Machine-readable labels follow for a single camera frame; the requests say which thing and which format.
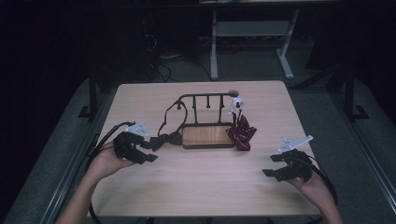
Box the red striped bow tie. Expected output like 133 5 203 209
226 97 258 152

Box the person's right hand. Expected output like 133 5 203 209
287 170 336 209

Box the grey metal desk frame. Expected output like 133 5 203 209
209 8 301 81

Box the black hook rack wooden tray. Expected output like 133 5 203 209
177 91 241 150

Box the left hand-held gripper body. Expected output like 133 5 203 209
112 120 151 165

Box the black metal stand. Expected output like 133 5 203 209
343 66 371 121
78 69 99 120

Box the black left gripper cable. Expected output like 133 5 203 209
84 120 135 224

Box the metal floor rail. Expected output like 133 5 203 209
38 90 110 224
330 91 396 203

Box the person's left hand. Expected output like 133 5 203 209
88 141 135 181

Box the tangle of floor cables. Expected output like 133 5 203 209
146 29 213 84

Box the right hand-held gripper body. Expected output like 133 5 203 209
277 134 315 183

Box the dark brown bow tie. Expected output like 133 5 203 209
149 100 190 153

